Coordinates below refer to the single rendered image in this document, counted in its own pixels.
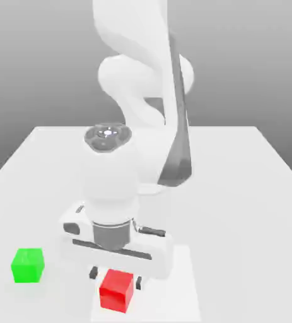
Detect small red cube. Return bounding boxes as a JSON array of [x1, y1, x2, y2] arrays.
[[98, 268, 136, 314]]

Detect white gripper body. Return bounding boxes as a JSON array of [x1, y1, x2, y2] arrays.
[[59, 233, 175, 280]]

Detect small green cube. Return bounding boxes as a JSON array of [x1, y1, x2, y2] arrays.
[[10, 247, 46, 284]]

